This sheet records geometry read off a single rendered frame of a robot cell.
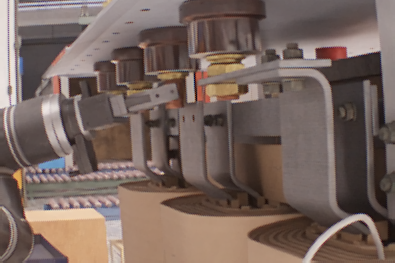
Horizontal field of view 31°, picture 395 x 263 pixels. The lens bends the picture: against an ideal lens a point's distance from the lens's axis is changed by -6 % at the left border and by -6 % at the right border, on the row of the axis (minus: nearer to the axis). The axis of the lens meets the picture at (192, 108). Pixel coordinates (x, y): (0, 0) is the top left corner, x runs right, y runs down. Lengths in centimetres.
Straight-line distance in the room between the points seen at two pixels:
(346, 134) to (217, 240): 35
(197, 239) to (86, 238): 129
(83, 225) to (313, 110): 167
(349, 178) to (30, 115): 59
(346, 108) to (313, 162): 6
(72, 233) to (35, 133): 119
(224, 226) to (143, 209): 47
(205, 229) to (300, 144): 33
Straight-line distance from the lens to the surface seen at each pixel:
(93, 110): 113
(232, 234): 103
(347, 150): 76
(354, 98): 74
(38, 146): 117
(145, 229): 149
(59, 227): 233
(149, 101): 115
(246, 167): 122
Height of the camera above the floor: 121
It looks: 1 degrees up
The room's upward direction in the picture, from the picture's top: 3 degrees counter-clockwise
